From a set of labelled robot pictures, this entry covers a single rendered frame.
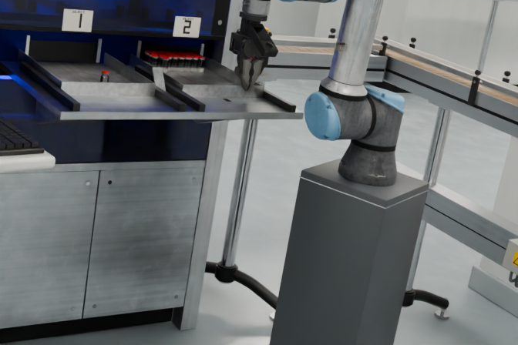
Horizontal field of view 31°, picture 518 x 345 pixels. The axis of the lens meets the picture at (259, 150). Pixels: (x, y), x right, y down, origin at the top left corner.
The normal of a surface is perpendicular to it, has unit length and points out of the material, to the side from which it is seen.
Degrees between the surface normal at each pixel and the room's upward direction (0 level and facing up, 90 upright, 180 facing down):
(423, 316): 0
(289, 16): 90
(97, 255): 90
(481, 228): 90
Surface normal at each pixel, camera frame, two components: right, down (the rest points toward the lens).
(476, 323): 0.16, -0.94
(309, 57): 0.51, 0.32
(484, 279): -0.84, 0.02
